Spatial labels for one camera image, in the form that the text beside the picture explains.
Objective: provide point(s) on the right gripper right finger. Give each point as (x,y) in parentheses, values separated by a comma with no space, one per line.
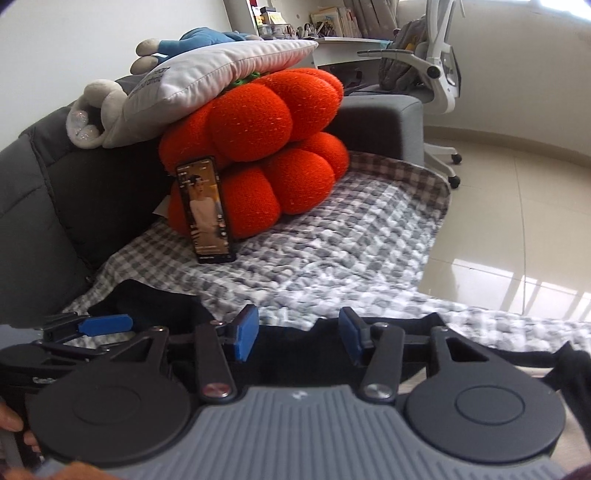
(390,351)

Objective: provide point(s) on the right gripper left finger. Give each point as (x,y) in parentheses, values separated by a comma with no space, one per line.
(216,344)

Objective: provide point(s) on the black and beige garment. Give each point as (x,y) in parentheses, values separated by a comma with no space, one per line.
(317,354)

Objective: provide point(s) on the grey white quilted blanket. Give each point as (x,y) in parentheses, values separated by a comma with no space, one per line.
(365,247)

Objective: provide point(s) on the black smartphone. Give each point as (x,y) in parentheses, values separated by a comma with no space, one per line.
(198,186)

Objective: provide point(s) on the grey sofa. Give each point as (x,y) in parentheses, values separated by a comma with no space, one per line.
(65,211)

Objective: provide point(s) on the orange bumpy plush cushion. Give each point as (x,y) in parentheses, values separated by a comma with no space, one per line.
(270,147)

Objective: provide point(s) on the white plush toy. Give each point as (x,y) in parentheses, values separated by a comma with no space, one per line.
(94,113)

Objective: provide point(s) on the white pillow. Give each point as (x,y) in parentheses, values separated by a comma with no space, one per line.
(186,82)

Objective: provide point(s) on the white office chair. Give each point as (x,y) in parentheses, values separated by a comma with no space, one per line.
(420,62)

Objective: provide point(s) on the blue plush toy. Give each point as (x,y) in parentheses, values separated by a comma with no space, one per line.
(194,39)

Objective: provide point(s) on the white bookshelf desk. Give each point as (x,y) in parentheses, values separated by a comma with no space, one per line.
(342,29)

